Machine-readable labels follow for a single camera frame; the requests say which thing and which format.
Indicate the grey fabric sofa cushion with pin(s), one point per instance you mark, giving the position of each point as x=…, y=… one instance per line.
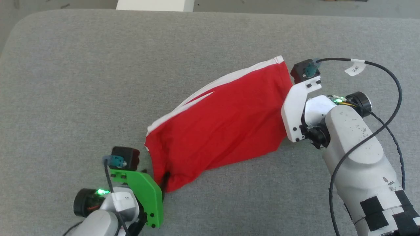
x=82, y=82

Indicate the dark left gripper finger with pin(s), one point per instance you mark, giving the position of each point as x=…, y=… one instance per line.
x=165, y=183

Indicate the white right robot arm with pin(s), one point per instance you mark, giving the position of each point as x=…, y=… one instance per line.
x=361, y=164

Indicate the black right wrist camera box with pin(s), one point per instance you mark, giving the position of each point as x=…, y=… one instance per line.
x=298, y=72

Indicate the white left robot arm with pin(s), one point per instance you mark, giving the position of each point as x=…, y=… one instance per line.
x=98, y=226

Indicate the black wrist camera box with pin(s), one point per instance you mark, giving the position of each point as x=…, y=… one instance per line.
x=298, y=72
x=129, y=155

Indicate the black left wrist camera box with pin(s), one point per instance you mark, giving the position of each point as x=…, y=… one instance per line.
x=129, y=155

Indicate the red garment with white trim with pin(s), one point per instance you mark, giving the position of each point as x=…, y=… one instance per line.
x=223, y=124

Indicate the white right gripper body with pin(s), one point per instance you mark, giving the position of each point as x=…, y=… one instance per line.
x=295, y=111

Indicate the white box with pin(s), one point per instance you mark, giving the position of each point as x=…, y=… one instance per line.
x=154, y=5

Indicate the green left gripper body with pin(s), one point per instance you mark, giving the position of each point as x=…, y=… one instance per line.
x=147, y=193

